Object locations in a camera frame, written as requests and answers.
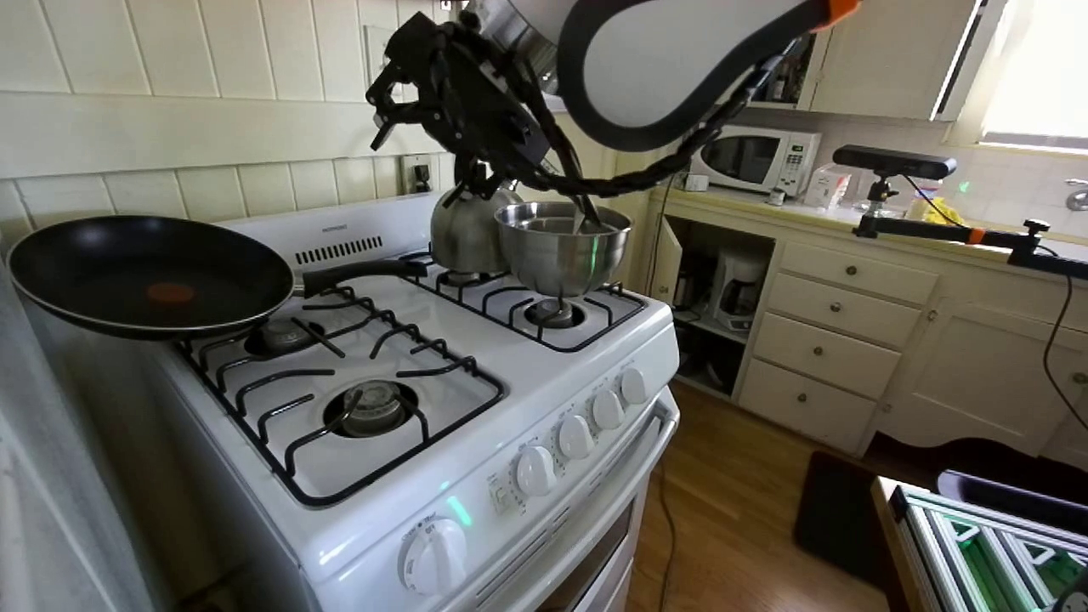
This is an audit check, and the white plastic tub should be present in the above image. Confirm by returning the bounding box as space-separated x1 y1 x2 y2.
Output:
934 467 1088 537

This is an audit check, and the white and green rack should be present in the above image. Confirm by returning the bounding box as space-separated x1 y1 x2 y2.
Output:
867 471 1088 612

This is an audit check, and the wall power outlet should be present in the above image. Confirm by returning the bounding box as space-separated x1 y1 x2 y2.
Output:
401 154 435 196

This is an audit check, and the dark floor mat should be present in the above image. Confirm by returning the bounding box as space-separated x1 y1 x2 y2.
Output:
791 450 911 591

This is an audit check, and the white oven door handle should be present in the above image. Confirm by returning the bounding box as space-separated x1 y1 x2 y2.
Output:
454 388 687 612

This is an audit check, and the yellow object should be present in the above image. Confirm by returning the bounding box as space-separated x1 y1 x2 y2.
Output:
915 193 967 230

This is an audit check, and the silver metal bowl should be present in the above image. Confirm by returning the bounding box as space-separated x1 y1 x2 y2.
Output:
493 196 635 302

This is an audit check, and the white microwave oven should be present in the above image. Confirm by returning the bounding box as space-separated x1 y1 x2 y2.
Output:
687 121 823 204

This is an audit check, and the black robot cable conduit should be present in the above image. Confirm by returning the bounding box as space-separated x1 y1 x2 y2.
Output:
489 44 804 230

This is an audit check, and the cream wall cabinet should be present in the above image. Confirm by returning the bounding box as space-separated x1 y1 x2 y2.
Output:
752 0 1012 125

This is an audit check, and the black frying pan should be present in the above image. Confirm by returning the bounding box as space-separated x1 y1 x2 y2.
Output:
4 210 425 341

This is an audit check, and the cream cabinet drawer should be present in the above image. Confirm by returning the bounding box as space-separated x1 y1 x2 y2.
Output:
779 235 945 310
736 357 885 460
752 310 904 400
764 267 924 350

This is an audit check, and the steel kettle with black handle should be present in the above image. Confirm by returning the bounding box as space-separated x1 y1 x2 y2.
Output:
428 155 526 281

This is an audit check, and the black double burner grate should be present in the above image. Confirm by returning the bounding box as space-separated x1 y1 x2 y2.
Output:
397 248 653 357
170 277 509 511

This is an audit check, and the white gas stove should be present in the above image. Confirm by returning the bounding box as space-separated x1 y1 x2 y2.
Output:
140 190 687 612

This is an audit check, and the coffee maker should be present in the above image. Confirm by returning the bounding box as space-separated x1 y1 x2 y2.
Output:
707 248 770 335

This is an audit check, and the cream kitchen base cabinet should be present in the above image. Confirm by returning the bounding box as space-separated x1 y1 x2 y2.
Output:
659 184 1088 471

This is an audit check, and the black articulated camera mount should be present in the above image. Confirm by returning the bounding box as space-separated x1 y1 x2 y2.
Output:
831 141 1088 281

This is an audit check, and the white stove knob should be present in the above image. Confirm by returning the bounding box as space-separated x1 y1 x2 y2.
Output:
509 437 560 498
552 406 599 463
585 384 629 434
613 362 655 412
395 513 472 601

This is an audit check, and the bright kitchen window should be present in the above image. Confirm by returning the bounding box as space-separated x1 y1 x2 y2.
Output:
977 12 1088 155

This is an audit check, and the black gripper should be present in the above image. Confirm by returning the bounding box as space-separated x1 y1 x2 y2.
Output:
365 12 558 184

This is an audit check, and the thin black power cable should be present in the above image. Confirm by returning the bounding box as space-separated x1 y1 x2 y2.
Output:
1037 270 1088 434

